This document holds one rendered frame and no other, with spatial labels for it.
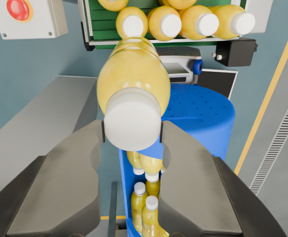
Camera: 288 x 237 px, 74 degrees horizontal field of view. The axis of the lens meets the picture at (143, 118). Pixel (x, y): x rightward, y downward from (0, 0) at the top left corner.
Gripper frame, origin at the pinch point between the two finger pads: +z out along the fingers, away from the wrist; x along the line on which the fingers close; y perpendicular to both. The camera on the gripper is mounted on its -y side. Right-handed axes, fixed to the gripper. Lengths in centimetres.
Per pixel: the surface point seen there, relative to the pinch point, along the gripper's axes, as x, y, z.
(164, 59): 8.5, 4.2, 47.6
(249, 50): 30, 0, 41
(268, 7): 41, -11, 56
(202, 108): 14.8, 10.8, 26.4
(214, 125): 14.9, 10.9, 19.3
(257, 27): 39, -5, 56
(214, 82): 60, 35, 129
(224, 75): 67, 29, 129
